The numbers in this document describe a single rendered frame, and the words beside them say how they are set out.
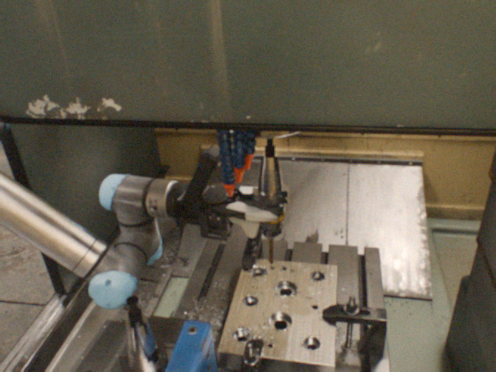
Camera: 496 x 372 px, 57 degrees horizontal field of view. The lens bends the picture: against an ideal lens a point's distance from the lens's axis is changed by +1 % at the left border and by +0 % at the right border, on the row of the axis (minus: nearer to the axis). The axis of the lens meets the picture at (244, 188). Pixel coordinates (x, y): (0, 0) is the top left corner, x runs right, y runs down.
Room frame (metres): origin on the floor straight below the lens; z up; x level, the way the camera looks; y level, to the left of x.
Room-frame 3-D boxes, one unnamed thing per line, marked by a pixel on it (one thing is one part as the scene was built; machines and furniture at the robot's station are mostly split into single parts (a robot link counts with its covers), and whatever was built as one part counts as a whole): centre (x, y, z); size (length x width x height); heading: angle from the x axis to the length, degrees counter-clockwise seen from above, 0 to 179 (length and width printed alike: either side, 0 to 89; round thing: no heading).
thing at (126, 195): (0.78, 0.22, 1.26); 0.11 x 0.08 x 0.09; 69
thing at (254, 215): (0.66, -0.01, 1.26); 0.09 x 0.03 x 0.06; 55
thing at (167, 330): (0.47, 0.14, 1.21); 0.07 x 0.05 x 0.01; 77
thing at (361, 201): (1.33, -0.19, 0.75); 0.89 x 0.67 x 0.26; 77
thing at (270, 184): (0.68, -0.05, 1.35); 0.04 x 0.04 x 0.07
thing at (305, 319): (0.73, -0.07, 0.97); 0.29 x 0.23 x 0.05; 167
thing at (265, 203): (0.68, -0.04, 1.30); 0.06 x 0.06 x 0.03
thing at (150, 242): (0.76, 0.23, 1.16); 0.11 x 0.08 x 0.11; 171
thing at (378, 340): (0.68, -0.21, 0.97); 0.13 x 0.03 x 0.15; 77
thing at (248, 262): (0.91, -0.01, 0.97); 0.13 x 0.03 x 0.15; 167
